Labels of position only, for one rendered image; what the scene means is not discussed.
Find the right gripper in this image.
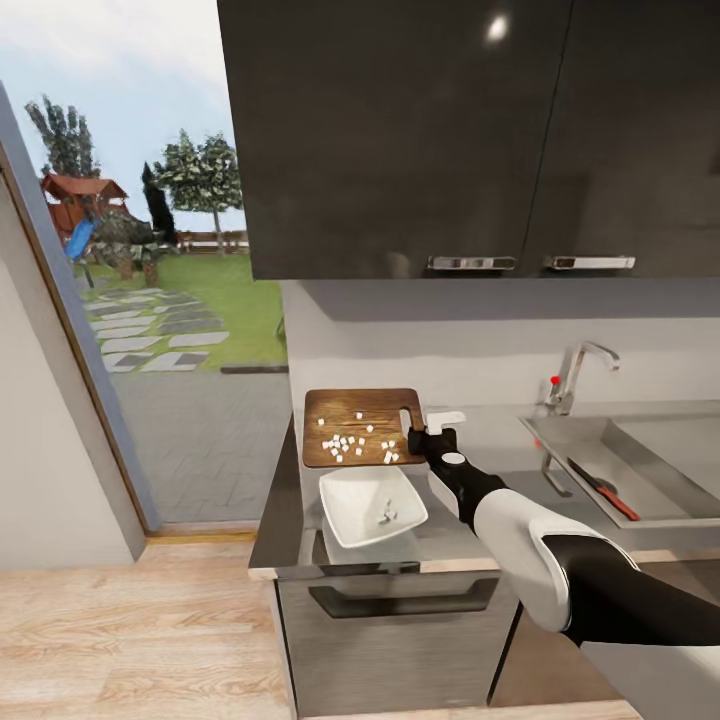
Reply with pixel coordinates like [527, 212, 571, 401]
[407, 426, 457, 457]

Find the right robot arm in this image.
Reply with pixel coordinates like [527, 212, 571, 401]
[407, 411, 720, 720]

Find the parer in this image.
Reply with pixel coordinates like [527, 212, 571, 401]
[569, 459, 641, 521]

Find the cutting board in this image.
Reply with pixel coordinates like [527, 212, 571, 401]
[302, 388, 427, 469]

